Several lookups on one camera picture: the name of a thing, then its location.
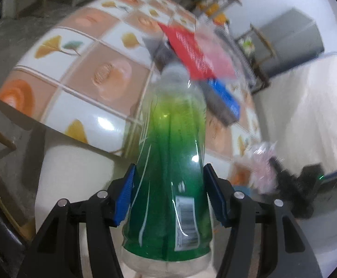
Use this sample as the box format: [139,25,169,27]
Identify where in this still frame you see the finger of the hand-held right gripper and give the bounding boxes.
[268,156,286,184]

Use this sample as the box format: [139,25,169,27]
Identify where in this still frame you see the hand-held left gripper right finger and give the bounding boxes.
[203,163,322,278]

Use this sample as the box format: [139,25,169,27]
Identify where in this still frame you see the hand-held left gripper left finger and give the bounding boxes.
[16,164,137,278]

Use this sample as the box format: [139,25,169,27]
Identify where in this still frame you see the pink plastic bag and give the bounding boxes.
[234,140,279,194]

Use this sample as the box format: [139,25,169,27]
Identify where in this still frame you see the green plastic bottle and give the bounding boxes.
[122,64,214,275]

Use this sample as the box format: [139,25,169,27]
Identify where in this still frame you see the blue snack wrapper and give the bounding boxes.
[207,78,241,120]

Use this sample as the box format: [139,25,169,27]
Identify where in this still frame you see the grey refrigerator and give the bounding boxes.
[258,7,325,79]

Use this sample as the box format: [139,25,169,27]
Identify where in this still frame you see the red packet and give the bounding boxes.
[158,22,237,81]

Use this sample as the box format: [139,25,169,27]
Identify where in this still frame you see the yellow plastic bag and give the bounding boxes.
[197,1,230,25]

